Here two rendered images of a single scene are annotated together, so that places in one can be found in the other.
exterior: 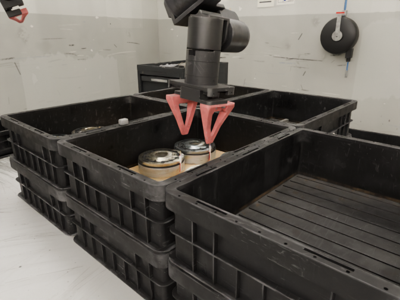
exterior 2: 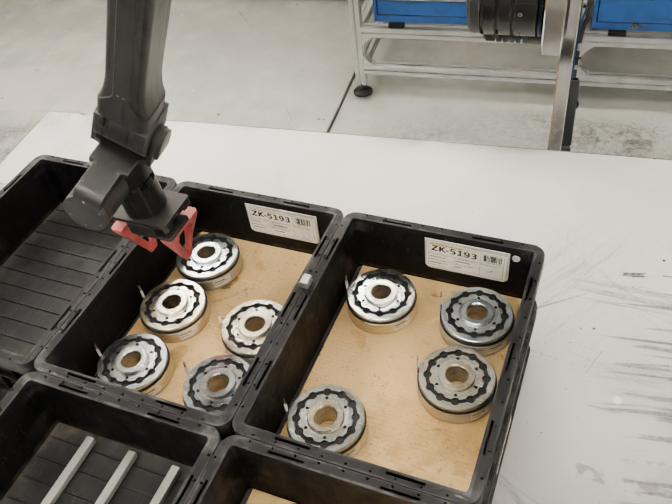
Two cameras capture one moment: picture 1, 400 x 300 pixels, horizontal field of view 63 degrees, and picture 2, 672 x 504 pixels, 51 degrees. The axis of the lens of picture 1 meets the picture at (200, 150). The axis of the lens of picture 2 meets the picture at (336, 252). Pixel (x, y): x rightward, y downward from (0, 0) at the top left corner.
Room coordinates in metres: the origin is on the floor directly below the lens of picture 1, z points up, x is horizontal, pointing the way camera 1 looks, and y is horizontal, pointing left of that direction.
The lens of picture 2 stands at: (1.36, 0.05, 1.65)
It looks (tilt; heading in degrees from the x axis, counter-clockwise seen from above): 45 degrees down; 166
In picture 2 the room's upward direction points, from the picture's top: 9 degrees counter-clockwise
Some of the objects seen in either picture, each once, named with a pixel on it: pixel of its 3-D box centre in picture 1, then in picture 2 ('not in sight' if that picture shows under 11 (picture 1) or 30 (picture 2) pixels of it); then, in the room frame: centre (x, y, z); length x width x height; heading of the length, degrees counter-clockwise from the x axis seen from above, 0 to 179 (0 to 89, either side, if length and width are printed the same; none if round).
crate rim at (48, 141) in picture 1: (103, 115); (400, 336); (0.83, 0.25, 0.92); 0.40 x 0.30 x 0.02; 138
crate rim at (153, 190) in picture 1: (184, 138); (201, 288); (0.63, 0.03, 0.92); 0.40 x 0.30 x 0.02; 138
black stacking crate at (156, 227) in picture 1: (184, 162); (209, 311); (0.63, 0.03, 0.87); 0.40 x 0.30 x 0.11; 138
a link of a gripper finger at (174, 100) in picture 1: (191, 111); (170, 233); (0.57, 0.02, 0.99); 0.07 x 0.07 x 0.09; 46
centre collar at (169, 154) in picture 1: (161, 155); (255, 324); (0.68, 0.09, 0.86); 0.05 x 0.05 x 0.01
